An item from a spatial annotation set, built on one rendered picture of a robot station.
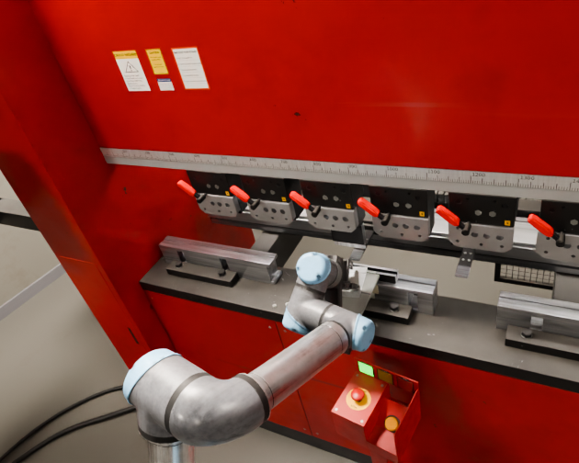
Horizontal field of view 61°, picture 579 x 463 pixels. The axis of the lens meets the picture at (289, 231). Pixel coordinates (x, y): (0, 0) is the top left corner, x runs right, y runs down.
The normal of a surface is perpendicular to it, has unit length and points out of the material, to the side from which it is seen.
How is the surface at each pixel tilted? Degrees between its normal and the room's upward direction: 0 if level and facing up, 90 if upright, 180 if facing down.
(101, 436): 0
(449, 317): 0
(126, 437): 0
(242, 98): 90
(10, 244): 90
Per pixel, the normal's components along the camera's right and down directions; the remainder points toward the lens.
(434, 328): -0.20, -0.78
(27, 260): 0.78, 0.24
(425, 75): -0.43, 0.62
